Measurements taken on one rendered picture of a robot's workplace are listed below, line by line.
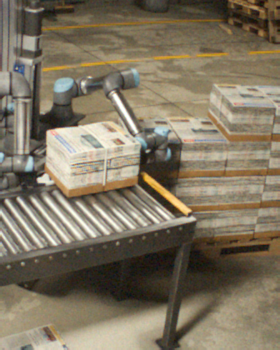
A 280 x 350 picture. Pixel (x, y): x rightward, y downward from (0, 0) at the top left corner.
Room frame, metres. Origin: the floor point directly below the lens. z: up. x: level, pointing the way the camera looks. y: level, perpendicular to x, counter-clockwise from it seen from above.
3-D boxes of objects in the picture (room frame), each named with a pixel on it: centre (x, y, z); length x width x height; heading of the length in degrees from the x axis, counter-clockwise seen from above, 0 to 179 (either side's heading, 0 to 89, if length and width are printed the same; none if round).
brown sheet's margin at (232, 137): (3.78, -0.56, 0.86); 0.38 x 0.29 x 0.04; 17
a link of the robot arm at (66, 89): (3.72, 0.50, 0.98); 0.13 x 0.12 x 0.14; 135
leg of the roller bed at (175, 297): (2.70, -0.24, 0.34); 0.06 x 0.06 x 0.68; 34
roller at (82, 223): (2.65, 0.27, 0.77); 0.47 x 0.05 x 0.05; 34
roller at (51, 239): (2.55, 0.44, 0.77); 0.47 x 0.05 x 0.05; 34
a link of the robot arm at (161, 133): (3.31, -0.07, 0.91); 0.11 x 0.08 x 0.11; 135
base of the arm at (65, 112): (3.72, 0.51, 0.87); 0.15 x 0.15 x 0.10
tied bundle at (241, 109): (3.79, -0.56, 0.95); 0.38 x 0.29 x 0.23; 17
